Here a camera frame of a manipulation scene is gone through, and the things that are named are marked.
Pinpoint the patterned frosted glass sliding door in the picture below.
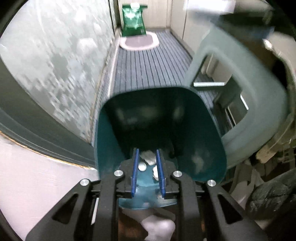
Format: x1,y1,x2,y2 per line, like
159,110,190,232
1,1,116,167

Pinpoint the striped blue floor rug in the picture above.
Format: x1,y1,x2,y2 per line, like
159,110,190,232
107,29,223,112

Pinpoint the white bottle cap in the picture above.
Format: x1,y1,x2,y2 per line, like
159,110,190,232
138,161,147,172

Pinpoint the white paper towel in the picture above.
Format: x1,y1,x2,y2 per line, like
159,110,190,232
140,150,157,166

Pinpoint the green rice bag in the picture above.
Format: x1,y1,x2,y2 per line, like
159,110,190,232
122,3,147,37

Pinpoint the oval purple floor mat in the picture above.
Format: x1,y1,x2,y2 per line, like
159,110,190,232
119,31,159,51

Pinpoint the teal trash bin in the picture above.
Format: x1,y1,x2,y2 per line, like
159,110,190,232
94,86,228,210

